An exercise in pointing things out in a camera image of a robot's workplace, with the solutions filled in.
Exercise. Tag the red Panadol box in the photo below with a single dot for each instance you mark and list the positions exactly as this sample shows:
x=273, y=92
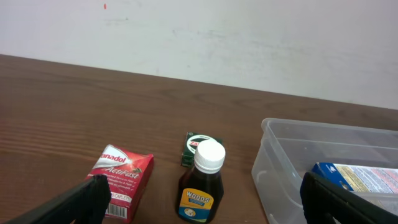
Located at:
x=128, y=174

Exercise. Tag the dark syrup bottle white cap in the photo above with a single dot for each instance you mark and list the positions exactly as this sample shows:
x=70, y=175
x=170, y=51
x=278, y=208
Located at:
x=200, y=189

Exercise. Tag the clear plastic container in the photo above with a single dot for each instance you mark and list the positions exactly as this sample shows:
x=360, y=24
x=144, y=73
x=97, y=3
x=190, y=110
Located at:
x=291, y=148

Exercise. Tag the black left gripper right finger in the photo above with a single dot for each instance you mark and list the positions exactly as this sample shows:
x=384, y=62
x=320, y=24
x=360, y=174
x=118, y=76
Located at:
x=325, y=203

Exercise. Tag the blue fever patch box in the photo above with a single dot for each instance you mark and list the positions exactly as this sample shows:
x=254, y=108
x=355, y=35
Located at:
x=359, y=178

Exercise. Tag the green Zam-Buk box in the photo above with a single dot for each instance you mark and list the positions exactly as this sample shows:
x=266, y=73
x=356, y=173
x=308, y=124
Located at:
x=192, y=140

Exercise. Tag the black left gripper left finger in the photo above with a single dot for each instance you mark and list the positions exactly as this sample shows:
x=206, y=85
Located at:
x=84, y=203

